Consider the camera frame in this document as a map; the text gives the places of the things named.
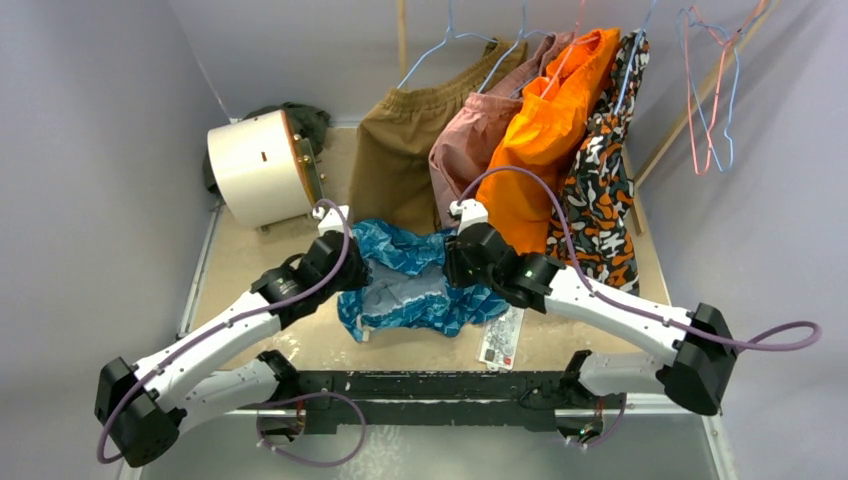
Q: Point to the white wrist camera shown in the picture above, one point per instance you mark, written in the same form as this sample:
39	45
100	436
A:
467	213
330	218

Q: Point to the brown shorts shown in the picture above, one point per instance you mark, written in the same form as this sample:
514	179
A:
390	178

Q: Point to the pink shorts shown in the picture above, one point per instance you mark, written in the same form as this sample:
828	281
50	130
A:
464	149

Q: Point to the blue patterned shorts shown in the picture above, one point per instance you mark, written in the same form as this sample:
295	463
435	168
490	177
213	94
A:
407	287

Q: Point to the wooden diagonal rack bar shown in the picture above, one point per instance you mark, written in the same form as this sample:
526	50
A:
702	93

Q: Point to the orange shorts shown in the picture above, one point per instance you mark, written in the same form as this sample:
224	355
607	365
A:
541	138

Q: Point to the wooden rack pole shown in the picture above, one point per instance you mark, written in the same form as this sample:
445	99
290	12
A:
402	42

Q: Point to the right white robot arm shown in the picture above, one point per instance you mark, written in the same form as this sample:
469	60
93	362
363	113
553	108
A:
684	355

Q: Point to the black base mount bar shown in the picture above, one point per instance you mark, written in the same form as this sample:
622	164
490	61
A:
538	401

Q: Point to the camouflage patterned shorts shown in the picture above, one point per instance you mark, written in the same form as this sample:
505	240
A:
597	192

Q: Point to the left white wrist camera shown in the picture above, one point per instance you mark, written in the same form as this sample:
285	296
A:
330	218

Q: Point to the white cylindrical drum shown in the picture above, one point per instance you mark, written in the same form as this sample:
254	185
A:
269	208

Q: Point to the dark green cloth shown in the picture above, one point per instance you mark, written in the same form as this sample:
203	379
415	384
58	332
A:
306	119

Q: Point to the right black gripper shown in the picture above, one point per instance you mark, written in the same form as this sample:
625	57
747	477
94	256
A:
460	259

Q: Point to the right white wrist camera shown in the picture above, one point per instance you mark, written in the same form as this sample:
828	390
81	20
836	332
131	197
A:
467	213

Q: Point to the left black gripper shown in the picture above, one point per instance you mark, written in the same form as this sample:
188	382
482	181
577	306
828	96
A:
361	272

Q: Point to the white printed card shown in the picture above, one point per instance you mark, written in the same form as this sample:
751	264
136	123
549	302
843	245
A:
499	341

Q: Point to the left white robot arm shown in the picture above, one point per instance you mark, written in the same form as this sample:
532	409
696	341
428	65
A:
145	406

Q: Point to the aluminium frame rail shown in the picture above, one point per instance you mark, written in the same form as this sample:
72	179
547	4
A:
655	440

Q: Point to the blue wire hanger left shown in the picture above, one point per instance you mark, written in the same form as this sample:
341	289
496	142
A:
450	34

